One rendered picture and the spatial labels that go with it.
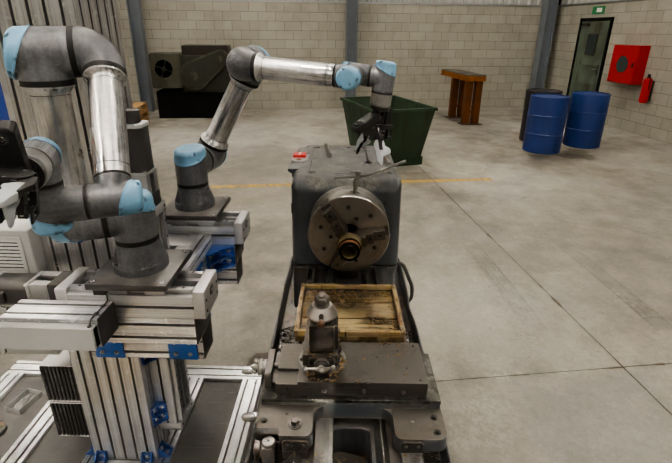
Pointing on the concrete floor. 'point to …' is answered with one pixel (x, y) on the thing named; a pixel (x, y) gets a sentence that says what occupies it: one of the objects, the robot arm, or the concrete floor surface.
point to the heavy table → (465, 95)
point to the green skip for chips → (405, 113)
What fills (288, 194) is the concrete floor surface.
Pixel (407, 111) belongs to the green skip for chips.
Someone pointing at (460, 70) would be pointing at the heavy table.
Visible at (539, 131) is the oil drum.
